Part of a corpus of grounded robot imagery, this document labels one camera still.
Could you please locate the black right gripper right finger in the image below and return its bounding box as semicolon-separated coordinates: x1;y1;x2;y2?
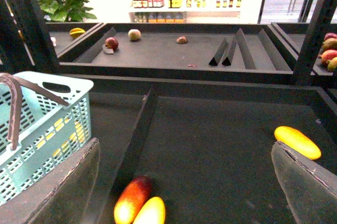
271;141;336;223

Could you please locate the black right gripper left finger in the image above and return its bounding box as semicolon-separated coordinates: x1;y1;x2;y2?
1;138;101;223

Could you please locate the light blue plastic basket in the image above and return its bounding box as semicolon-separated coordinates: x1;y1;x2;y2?
1;71;94;204

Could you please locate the red orange mango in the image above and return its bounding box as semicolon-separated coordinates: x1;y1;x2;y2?
113;176;152;224

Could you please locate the yellow orange mango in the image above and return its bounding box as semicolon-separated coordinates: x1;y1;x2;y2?
133;197;166;224

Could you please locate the green mango bottom right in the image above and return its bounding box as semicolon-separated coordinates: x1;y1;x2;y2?
327;57;337;72

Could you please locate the red mango top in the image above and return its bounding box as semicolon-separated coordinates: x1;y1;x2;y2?
324;32;337;41

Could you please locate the black tray divider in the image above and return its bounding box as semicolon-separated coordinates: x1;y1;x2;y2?
112;88;157;192

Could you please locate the black triangular divider right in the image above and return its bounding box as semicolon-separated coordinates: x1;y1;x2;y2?
222;37;237;66

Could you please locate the black triangular divider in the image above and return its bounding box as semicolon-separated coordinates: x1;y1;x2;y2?
209;38;228;66
222;37;237;66

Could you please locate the black triangular divider left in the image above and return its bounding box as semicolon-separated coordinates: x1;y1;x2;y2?
209;38;228;66

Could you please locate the dark red apple far tray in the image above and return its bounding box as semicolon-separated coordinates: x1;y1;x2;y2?
105;37;119;50

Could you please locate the yellow starfruit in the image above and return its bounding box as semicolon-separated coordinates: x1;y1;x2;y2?
69;27;86;39

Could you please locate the black far display tray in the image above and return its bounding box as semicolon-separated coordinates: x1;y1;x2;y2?
58;23;296;84

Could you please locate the pale green apple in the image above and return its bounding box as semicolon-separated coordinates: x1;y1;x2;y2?
128;29;142;42

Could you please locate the brown fruit half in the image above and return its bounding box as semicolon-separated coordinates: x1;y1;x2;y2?
176;36;188;44

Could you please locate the shelf of bottled goods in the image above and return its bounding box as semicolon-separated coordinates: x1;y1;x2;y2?
129;0;242;23

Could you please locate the brown basket handle strap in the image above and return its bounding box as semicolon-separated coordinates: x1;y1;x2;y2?
0;73;70;151

